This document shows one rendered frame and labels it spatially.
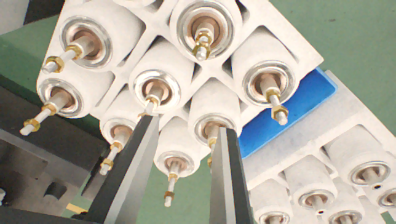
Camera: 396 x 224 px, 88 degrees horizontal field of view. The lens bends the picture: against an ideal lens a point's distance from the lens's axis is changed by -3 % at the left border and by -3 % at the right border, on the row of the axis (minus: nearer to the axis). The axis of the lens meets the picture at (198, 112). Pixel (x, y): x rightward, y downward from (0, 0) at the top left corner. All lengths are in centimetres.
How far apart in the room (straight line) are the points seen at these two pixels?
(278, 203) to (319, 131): 20
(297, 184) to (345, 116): 18
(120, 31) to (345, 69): 55
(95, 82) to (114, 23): 13
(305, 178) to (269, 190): 11
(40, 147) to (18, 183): 25
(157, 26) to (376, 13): 49
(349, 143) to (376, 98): 27
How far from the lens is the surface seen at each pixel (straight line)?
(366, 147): 52
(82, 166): 69
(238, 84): 32
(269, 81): 31
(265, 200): 59
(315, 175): 54
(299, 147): 54
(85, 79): 40
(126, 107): 40
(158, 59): 33
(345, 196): 64
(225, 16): 28
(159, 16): 37
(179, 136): 43
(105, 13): 34
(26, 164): 75
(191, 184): 92
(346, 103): 54
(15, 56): 81
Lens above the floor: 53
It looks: 54 degrees down
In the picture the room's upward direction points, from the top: 173 degrees counter-clockwise
